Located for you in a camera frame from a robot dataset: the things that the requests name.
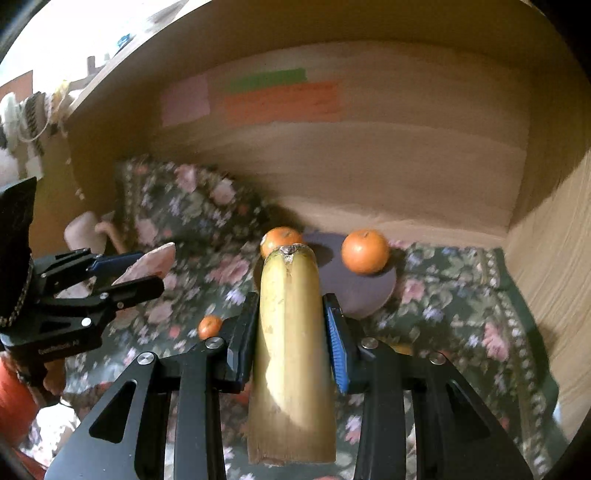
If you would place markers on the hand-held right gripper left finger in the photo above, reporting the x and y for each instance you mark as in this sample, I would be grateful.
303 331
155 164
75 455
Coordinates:
244 341

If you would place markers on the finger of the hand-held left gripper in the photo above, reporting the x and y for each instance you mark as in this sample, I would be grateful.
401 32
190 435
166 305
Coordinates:
138 290
111 264

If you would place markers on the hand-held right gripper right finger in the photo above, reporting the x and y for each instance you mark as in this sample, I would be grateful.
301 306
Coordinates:
336 350

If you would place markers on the pink meat slice toy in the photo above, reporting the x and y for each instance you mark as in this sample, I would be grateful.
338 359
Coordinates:
152 263

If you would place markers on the yellow banana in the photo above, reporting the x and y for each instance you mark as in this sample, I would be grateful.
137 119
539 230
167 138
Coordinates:
288 350

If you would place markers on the person's left hand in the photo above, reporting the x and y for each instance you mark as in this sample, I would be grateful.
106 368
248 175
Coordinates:
54 378

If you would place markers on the small orange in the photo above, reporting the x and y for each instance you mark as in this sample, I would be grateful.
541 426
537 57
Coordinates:
210 327

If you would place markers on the pink mug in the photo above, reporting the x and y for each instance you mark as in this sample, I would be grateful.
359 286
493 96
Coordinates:
85 230

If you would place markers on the dark purple round plate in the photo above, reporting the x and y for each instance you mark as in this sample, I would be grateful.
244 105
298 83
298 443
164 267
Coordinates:
364 290

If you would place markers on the floral blanket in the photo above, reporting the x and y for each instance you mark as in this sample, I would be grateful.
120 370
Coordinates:
184 217

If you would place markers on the orange with green stem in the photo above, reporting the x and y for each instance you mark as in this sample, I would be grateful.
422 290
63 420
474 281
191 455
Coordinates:
365 253

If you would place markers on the orange with white spot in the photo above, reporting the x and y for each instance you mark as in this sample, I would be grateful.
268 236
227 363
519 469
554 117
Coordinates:
279 240

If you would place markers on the knitted cream cloth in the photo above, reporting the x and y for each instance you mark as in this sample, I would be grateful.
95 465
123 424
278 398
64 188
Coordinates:
27 115

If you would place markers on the pink paper sheet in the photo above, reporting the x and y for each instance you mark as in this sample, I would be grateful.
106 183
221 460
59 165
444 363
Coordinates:
185 101

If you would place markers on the orange paper sheet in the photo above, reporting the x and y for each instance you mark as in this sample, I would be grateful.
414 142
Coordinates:
284 102

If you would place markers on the green paper strip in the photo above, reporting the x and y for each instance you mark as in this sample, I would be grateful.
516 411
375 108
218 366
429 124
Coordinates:
263 79

